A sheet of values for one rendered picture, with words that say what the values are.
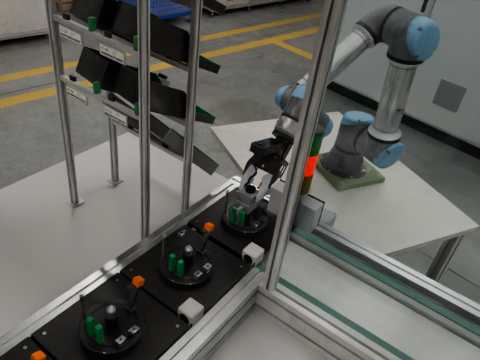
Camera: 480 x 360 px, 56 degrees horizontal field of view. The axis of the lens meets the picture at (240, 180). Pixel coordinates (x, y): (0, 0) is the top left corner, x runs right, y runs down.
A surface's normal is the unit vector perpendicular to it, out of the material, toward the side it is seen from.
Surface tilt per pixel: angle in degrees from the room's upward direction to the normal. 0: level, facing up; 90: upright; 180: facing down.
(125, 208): 0
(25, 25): 90
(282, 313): 90
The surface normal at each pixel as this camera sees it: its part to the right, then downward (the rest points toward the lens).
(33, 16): 0.70, 0.48
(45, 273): 0.12, -0.80
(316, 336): -0.59, 0.41
